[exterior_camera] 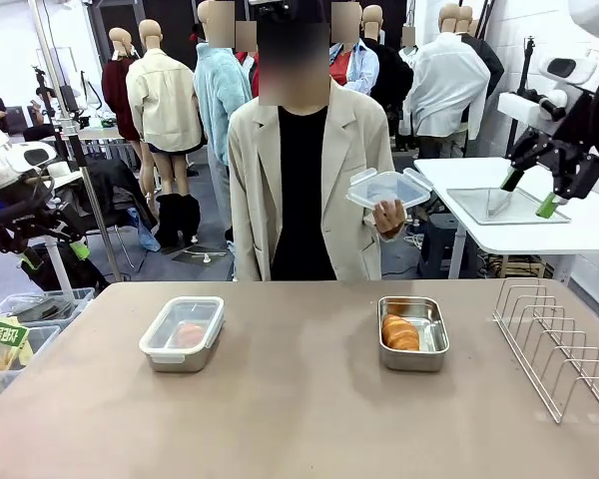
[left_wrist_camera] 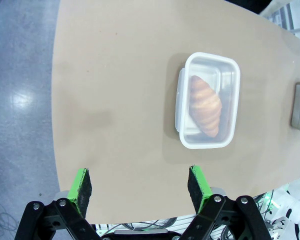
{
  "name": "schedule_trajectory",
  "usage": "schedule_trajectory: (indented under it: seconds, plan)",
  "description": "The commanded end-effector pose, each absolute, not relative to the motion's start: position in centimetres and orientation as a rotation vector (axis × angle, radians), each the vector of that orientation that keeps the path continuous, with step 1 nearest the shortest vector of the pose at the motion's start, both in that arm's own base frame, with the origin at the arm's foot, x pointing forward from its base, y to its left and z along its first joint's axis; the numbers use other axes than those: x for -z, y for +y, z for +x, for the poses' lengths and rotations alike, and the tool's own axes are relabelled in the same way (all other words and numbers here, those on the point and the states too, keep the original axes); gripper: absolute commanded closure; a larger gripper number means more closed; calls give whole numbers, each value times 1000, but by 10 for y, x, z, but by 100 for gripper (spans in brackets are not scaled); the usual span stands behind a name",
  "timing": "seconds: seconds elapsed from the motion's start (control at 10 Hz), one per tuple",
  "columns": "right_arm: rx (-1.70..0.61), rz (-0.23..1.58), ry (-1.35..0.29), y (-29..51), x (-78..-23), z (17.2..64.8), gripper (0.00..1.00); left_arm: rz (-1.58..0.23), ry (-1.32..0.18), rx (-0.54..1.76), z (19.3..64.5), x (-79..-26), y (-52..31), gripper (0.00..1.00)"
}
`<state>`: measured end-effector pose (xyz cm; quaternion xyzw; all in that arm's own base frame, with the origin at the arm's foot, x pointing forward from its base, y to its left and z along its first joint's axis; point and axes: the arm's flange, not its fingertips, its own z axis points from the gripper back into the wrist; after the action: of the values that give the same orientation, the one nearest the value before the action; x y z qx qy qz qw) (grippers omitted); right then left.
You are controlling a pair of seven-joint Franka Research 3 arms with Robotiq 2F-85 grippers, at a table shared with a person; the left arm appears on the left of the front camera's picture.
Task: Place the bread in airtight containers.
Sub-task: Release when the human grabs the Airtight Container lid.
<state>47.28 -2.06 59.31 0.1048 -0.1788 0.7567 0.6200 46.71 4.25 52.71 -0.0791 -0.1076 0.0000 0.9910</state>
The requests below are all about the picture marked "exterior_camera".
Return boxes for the person's left hand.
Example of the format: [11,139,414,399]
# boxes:
[371,199,407,241]

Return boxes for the person's right forearm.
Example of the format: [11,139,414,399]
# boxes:
[228,199,261,281]

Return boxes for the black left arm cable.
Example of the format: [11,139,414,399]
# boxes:
[0,187,56,231]

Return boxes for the person in beige blazer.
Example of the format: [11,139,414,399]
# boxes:
[227,0,398,281]

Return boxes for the black bunched trousers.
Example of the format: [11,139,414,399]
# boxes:
[154,193,202,249]

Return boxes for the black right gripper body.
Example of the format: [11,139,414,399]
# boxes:
[538,137,599,200]

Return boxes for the mannequin in dark red dress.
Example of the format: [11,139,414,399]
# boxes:
[101,27,142,144]

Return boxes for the silver metal pole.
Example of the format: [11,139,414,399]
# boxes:
[29,0,124,283]

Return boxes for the mannequin in cream jacket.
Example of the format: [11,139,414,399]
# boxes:
[125,19,205,211]

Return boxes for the black bag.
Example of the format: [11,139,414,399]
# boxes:
[19,241,112,295]

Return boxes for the white side table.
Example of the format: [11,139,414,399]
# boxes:
[412,157,599,283]

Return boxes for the mannequin in black cardigan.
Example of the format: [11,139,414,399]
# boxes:
[362,4,414,151]

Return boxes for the wooden pallet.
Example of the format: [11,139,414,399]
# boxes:
[478,252,555,279]

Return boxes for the mannequin in red jacket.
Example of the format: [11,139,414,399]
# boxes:
[234,22,262,99]

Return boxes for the black stool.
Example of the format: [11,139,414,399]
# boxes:
[417,213,463,279]

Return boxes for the flat mannequin base plate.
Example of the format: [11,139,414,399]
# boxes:
[171,246,230,268]

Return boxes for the seated background person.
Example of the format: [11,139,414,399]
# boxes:
[27,87,56,126]

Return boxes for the light blue cloth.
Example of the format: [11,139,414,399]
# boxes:
[127,207,161,253]

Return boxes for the clear plastic storage bin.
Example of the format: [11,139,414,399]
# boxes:
[0,323,62,401]
[0,287,96,326]

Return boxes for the mannequin in white shirt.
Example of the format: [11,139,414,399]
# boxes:
[398,2,491,157]

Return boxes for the golden croissant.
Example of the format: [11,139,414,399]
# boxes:
[381,313,421,352]
[177,322,206,348]

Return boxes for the grey work table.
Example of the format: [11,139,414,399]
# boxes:
[77,127,146,147]

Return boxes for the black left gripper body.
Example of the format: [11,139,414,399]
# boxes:
[0,208,75,254]

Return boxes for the chair with black jacket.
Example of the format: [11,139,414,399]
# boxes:
[54,158,159,280]

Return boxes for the mannequin in blue shirt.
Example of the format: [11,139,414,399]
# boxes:
[328,2,381,97]

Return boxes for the clear plastic container lid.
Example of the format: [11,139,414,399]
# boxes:
[345,168,434,209]
[138,295,226,361]

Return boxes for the green snack bag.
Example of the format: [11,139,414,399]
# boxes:
[0,314,32,373]

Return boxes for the black tripod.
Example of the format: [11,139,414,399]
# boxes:
[508,35,538,161]

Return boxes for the rectangular steel container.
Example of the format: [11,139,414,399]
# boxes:
[377,296,451,373]
[147,318,224,374]

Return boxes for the metal wire rack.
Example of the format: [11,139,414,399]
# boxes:
[492,277,599,426]

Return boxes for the perforated metal tray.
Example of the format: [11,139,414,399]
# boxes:
[446,187,573,227]

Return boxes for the mannequin in dark coat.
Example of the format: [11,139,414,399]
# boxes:
[458,4,505,126]

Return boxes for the black camera stand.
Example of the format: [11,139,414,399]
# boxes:
[32,64,89,174]

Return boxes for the mannequin in blue fleece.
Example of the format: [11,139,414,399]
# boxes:
[193,0,255,250]

